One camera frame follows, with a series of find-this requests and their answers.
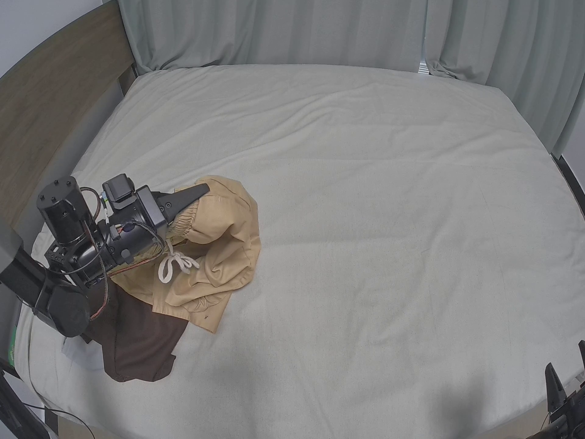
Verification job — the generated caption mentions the grey-green curtain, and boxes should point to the grey-green curtain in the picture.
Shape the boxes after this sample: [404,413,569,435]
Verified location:
[423,0,585,154]
[112,0,430,76]

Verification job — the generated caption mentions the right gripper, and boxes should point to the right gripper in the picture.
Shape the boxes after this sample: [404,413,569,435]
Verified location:
[546,340,585,429]

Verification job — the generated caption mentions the beige shorts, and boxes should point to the beige shorts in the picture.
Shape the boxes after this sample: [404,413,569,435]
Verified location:
[112,175,262,335]

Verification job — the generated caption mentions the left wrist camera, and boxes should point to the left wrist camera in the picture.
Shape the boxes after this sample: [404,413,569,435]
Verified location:
[101,174,138,212]

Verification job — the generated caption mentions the bed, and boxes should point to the bed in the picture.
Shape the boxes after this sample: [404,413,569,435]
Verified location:
[0,0,585,439]

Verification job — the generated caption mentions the black cable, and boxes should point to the black cable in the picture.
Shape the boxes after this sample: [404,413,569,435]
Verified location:
[18,373,99,439]

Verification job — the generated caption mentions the brown garment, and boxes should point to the brown garment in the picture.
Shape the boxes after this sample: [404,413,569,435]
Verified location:
[81,268,190,384]

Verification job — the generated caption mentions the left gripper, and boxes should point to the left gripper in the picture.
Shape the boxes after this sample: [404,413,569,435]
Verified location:
[101,182,211,267]

